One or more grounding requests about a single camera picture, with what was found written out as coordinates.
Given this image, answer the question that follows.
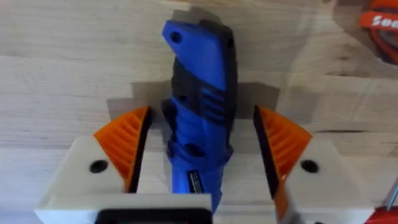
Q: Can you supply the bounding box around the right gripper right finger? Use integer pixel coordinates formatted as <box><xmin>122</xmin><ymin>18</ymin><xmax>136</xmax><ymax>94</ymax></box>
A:
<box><xmin>252</xmin><ymin>105</ymin><xmax>375</xmax><ymax>224</ymax></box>

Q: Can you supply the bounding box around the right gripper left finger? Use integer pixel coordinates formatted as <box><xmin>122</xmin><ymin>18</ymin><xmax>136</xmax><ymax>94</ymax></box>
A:
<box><xmin>46</xmin><ymin>106</ymin><xmax>153</xmax><ymax>197</ymax></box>

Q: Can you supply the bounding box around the blue electric screwdriver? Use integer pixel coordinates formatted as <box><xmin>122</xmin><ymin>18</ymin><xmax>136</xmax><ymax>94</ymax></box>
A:
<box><xmin>160</xmin><ymin>19</ymin><xmax>239</xmax><ymax>214</ymax></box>

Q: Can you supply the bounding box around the red handled tool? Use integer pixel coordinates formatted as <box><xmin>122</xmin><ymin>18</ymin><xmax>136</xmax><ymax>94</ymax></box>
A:
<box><xmin>371</xmin><ymin>177</ymin><xmax>398</xmax><ymax>224</ymax></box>

